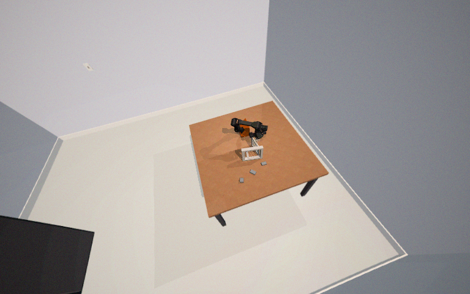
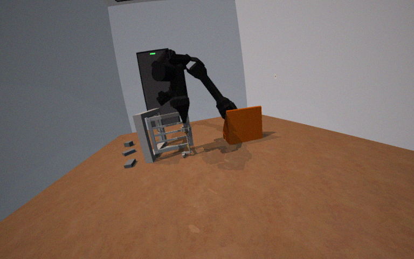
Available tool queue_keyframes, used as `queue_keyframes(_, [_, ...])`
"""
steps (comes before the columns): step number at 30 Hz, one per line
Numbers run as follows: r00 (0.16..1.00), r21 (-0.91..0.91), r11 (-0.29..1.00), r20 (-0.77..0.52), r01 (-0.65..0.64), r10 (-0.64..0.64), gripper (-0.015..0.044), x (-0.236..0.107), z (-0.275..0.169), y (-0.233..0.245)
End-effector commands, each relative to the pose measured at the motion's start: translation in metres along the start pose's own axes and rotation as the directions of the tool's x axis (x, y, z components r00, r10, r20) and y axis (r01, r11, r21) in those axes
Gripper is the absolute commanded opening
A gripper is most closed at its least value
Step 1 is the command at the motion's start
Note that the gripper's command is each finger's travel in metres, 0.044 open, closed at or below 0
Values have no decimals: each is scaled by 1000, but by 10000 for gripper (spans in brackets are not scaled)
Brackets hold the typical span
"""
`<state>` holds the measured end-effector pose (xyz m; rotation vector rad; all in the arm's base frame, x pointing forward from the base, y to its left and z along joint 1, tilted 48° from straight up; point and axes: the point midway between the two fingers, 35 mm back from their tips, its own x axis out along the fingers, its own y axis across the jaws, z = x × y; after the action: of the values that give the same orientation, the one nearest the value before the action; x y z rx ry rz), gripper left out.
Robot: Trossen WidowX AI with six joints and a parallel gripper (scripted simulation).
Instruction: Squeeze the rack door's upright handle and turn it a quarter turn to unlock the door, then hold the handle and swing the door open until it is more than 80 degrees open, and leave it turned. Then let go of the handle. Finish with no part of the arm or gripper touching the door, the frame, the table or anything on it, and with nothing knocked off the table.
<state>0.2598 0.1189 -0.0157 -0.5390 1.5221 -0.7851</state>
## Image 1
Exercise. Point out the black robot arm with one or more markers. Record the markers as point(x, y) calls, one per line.
point(256, 125)

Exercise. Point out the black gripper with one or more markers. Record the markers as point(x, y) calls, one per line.
point(253, 134)

